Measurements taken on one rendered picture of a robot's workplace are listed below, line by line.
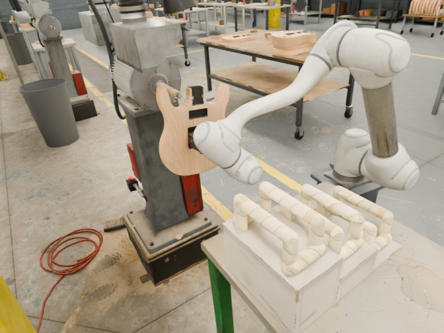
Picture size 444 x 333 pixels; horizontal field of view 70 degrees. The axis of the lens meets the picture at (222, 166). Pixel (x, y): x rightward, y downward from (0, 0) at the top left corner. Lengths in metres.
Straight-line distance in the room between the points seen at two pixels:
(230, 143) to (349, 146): 0.75
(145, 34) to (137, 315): 1.55
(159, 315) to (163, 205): 0.64
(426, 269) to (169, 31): 1.10
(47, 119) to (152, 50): 3.11
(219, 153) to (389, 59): 0.59
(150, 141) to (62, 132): 2.57
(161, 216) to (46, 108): 2.46
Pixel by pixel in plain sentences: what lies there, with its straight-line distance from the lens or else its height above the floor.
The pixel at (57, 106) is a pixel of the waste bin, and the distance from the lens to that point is 4.16.
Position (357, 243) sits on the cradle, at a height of 1.05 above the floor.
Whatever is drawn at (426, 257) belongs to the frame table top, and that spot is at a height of 0.93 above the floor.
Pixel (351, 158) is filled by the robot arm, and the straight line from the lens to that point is 1.64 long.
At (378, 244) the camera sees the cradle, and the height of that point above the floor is 0.98.
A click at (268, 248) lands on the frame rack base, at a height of 1.10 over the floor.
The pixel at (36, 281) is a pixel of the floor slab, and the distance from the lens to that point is 2.57.
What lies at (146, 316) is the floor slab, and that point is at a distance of 2.09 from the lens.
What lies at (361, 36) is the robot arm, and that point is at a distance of 1.19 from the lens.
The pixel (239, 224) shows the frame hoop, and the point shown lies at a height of 1.13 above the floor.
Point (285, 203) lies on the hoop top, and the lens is 0.76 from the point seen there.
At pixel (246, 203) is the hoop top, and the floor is 1.21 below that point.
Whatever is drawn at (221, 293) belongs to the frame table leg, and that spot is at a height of 0.72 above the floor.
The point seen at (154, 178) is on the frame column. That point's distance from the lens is 1.91.
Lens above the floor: 1.67
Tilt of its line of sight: 31 degrees down
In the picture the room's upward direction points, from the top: 5 degrees counter-clockwise
